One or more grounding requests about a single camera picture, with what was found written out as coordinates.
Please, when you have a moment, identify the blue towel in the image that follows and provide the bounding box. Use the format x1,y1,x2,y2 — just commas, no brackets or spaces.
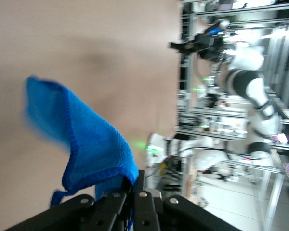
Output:
23,75,140,231

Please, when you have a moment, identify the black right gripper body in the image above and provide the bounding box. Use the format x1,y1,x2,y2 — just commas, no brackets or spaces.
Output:
194,33,226,60

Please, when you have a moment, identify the aluminium frame rack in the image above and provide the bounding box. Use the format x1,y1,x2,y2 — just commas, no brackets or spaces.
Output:
177,0,289,231

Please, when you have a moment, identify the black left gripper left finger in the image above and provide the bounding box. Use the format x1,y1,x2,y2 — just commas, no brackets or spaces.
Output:
4,177,133,231

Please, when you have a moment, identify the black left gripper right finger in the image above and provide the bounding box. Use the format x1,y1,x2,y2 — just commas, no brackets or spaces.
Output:
134,170,244,231

